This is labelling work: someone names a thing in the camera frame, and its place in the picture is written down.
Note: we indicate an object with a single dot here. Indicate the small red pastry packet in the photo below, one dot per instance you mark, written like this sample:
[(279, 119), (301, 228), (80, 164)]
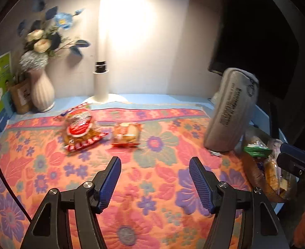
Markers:
[(126, 134)]

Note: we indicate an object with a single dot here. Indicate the clear green-edged rice cracker bag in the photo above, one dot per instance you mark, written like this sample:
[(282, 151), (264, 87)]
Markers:
[(256, 150)]

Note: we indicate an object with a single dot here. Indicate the blue and white flower bouquet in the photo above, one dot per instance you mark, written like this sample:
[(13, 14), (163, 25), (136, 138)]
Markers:
[(38, 44)]

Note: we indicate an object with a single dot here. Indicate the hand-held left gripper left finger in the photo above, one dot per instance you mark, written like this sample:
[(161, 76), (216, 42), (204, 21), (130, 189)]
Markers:
[(108, 184)]

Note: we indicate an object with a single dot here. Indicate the wooden pen holder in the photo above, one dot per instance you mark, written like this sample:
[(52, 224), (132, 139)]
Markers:
[(20, 96)]

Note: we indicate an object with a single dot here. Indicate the flowered orange table cloth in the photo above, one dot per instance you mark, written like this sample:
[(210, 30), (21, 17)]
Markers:
[(152, 166)]

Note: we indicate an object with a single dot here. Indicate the white desk lamp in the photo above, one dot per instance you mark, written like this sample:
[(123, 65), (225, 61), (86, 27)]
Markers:
[(102, 88)]

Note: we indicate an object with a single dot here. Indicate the bundle of pens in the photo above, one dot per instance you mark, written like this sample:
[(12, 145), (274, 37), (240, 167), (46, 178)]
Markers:
[(19, 77)]

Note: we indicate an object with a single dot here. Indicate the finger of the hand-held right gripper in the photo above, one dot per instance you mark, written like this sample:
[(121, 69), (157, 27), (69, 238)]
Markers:
[(295, 151), (290, 164)]

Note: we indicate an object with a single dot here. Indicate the white ribbed vase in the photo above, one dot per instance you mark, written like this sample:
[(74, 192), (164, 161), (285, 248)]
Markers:
[(42, 90)]

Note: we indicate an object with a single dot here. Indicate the black monitor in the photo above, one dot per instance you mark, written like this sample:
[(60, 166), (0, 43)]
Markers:
[(258, 31)]

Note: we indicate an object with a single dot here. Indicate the brown basket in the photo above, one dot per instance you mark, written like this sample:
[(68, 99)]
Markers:
[(253, 171)]

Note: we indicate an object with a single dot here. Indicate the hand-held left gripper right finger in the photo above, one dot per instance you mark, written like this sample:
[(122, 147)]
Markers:
[(201, 184)]

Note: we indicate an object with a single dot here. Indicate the light blue booklet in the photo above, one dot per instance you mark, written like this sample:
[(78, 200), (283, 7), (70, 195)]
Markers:
[(7, 103)]

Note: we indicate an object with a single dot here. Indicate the grey pencil case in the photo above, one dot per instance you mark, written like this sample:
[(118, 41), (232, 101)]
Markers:
[(230, 114)]

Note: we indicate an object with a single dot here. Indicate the red label snack bag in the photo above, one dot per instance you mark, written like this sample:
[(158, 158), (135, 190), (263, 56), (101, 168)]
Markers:
[(80, 124)]

